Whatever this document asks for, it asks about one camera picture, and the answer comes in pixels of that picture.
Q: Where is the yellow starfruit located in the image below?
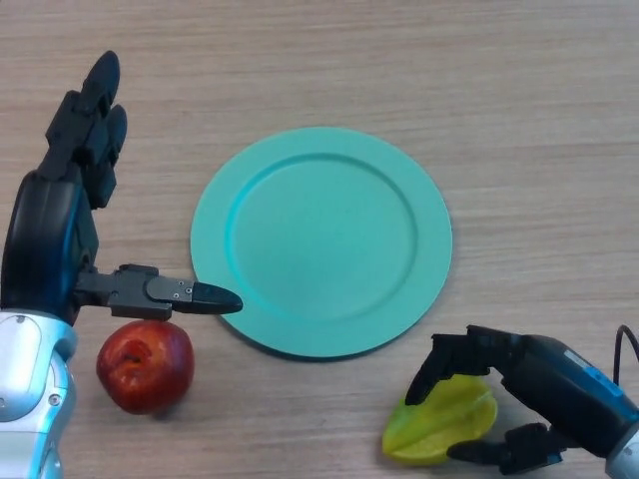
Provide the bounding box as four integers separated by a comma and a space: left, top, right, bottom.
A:
381, 375, 499, 468

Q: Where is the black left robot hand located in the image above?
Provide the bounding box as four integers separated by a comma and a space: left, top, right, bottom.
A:
0, 49, 245, 328

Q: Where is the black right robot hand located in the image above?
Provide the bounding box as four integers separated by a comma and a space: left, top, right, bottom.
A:
403, 324, 639, 475

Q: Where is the teal round plate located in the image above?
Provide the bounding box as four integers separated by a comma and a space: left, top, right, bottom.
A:
190, 125, 454, 361

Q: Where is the red apple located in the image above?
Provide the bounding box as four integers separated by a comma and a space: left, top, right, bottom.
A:
96, 320, 196, 415

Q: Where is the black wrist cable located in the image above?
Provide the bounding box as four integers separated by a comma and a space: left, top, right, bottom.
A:
612, 324, 639, 388

